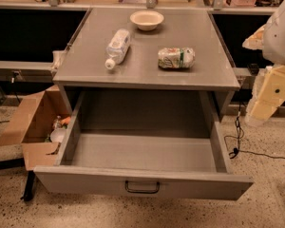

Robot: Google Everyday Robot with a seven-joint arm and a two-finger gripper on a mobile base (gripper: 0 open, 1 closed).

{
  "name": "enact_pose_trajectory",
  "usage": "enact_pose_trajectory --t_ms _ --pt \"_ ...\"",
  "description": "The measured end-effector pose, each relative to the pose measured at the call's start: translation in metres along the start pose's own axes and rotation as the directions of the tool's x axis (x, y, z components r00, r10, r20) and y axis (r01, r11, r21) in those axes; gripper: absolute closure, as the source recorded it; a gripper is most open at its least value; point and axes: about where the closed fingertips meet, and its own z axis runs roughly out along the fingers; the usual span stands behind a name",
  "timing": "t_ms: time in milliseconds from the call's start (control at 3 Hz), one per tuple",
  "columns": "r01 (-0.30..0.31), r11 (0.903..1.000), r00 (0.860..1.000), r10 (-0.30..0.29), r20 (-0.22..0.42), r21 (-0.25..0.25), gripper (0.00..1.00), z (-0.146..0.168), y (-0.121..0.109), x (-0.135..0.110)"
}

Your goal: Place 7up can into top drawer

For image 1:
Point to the white bowl in box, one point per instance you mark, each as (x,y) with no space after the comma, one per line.
(57,135)

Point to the open grey top drawer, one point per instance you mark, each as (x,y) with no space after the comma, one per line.
(169,137)

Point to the black device on ledge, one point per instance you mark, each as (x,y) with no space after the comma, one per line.
(253,69)

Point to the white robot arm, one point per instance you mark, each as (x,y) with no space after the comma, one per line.
(269,87)

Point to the orange item in box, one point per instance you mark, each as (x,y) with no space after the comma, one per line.
(65,121)

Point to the green white 7up can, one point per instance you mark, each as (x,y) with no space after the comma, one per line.
(176,57)

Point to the black drawer handle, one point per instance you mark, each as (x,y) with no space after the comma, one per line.
(137,187)

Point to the white paper bowl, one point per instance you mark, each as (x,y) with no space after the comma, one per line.
(146,20)

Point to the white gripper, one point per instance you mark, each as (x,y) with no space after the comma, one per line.
(280,37)

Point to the clear plastic water bottle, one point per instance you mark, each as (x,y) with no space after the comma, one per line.
(117,48)

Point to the grey metal cabinet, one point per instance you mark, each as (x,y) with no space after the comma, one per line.
(84,64)

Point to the black table leg foot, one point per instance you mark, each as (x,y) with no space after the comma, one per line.
(29,192)

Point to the brown cardboard box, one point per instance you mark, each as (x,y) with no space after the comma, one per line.
(32,123)

